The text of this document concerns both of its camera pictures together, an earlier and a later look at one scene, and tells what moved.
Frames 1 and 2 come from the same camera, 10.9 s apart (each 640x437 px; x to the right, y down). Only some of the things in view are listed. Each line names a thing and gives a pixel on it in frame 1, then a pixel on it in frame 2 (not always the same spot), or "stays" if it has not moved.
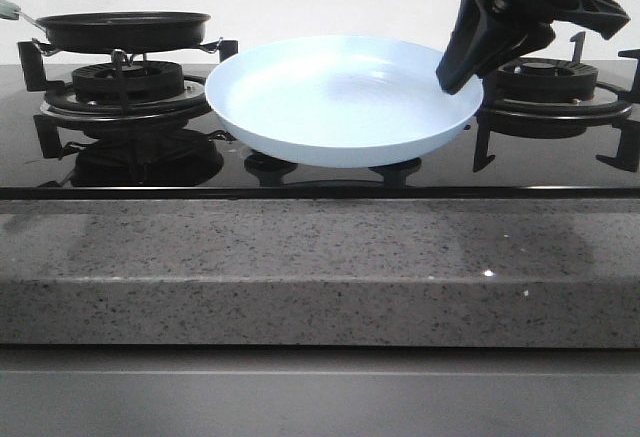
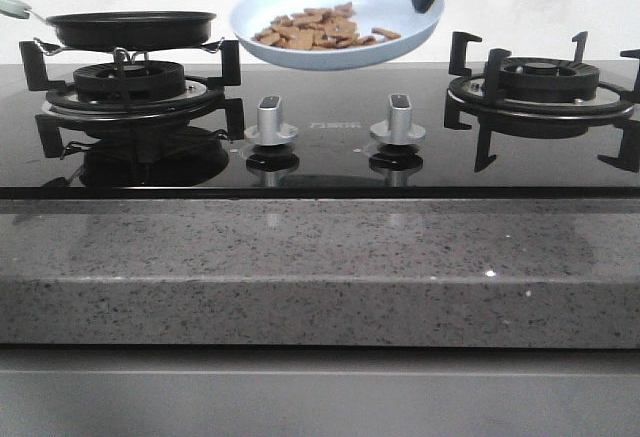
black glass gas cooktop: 150,132 stays
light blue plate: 337,100 → 379,3
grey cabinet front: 154,391 stays
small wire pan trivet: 124,63 stays
